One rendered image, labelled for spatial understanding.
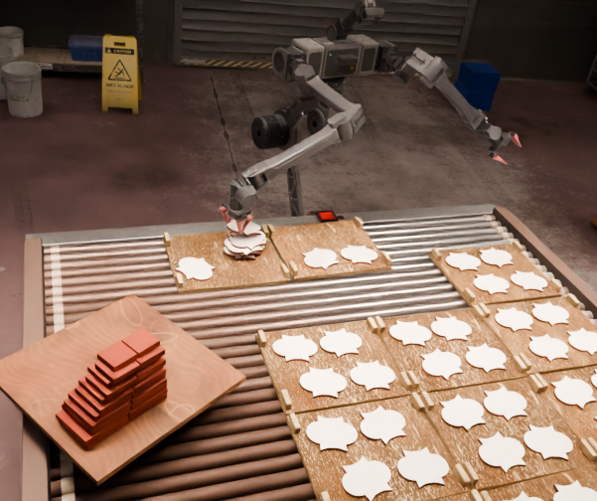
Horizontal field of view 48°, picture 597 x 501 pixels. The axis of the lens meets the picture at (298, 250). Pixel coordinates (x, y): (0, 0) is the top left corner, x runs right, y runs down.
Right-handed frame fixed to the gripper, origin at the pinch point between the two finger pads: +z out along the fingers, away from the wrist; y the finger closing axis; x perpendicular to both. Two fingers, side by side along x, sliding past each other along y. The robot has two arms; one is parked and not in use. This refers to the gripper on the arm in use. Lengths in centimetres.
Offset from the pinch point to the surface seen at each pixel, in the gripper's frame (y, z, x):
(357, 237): 22, 10, 47
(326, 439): 89, 6, -39
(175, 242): -15.3, 9.6, -16.3
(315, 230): 8.7, 10.4, 36.4
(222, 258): 3.5, 9.4, -8.3
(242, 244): 6.4, 3.7, -1.0
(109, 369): 55, -22, -84
